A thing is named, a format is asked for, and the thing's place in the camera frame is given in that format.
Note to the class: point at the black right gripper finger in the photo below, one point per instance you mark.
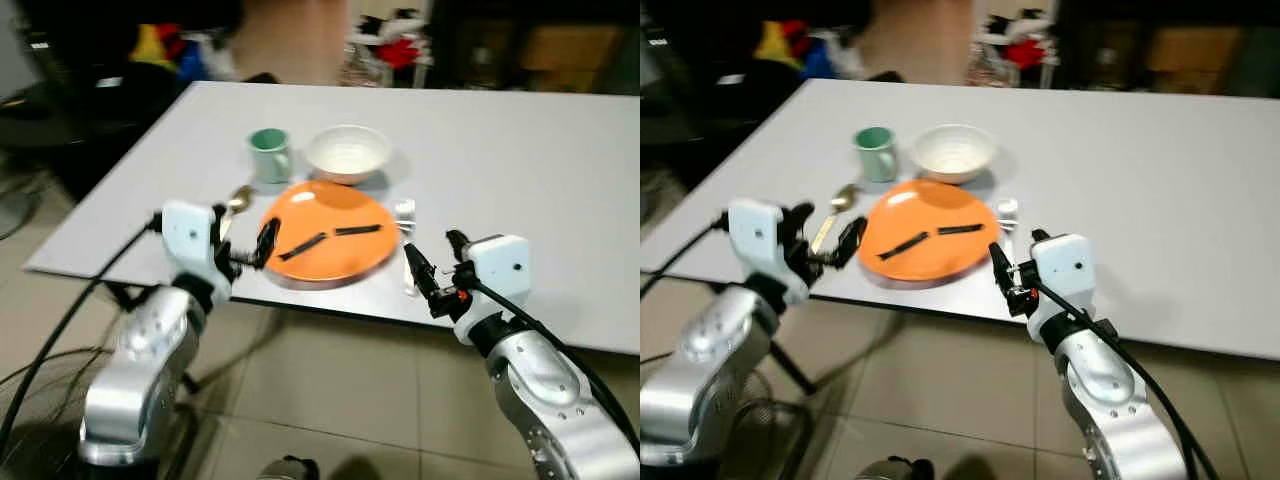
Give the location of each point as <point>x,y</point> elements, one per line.
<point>1040,238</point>
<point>1003,268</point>
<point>420,272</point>
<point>458,246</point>

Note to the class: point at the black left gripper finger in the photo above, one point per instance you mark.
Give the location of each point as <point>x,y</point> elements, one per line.
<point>219,222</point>
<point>802,222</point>
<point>268,242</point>
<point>851,241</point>

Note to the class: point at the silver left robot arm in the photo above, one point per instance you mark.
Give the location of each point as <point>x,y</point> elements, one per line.
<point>140,360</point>
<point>700,370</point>

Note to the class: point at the gold metal spoon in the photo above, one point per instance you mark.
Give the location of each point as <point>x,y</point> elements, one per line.
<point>238,200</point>
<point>843,200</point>

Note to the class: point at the black chopstick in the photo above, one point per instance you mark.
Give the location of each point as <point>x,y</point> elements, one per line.
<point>960,229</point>
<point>302,247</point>
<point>357,230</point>
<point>904,245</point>

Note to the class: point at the orange plate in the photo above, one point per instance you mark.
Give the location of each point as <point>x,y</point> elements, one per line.
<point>935,205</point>
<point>340,205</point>

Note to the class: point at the green ceramic mug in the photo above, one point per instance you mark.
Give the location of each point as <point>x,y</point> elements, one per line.
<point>270,155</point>
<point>877,153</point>

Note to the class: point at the white ceramic bowl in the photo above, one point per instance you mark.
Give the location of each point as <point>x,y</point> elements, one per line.
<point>347,152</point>
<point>953,152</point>

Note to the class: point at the black chair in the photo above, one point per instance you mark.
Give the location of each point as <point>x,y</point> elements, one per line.
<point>700,110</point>
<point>70,115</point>

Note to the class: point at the yellow red blue toy pile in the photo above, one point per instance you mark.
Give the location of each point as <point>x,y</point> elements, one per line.
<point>165,48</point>
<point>790,45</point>

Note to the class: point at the red white black toy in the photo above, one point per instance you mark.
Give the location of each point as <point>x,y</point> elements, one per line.
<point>395,48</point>
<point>1020,48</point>

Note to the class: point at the dark shelf cabinet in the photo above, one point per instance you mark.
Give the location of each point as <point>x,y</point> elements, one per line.
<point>1095,50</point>
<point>470,50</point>

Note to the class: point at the dark robot foot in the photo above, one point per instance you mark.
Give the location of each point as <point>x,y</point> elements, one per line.
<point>895,468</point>
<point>288,468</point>

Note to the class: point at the brown cardboard box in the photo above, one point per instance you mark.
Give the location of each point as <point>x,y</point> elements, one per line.
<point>1195,55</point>
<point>570,55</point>

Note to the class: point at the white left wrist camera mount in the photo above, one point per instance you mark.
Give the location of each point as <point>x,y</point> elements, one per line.
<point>755,235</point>
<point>185,235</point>

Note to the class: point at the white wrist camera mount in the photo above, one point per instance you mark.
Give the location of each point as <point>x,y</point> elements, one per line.
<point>1070,265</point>
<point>500,265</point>
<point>755,235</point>
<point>185,235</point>

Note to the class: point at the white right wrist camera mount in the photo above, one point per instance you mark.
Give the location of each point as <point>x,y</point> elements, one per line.
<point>500,265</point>
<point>1070,265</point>

